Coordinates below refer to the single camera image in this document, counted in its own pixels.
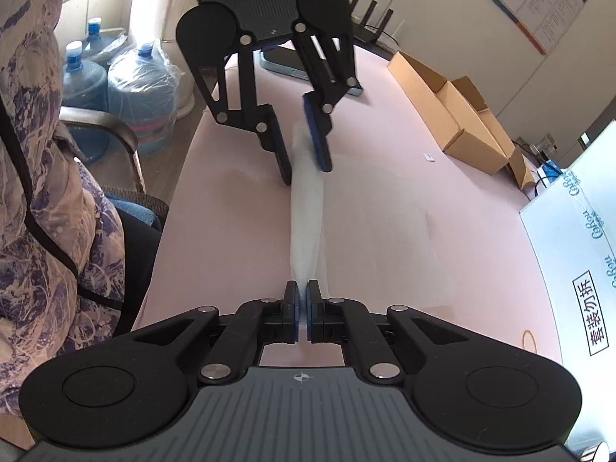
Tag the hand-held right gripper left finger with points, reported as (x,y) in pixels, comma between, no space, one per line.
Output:
(291,313)

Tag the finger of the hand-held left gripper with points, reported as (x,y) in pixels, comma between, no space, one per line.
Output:
(317,139)
(284,154)

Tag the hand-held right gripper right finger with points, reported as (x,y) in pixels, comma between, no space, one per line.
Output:
(313,313)

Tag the tan rubber band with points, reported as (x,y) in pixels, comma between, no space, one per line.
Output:
(525,340)

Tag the blue flat device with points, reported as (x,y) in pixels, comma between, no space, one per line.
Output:
(284,65)

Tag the black router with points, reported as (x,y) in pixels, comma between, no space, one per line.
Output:
(370,33)

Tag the open cardboard box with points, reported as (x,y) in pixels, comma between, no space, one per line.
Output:
(462,130)

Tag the blue water jug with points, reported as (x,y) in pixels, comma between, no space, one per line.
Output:
(103,41)
(142,101)
(84,82)

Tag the person's dark pants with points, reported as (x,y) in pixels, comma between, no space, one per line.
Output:
(139,260)

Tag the black office chair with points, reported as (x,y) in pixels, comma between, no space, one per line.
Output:
(115,130)

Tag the blue tissue packet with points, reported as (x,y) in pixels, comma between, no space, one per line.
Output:
(551,171)

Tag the light blue cardboard box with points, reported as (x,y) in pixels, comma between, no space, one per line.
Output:
(568,250)

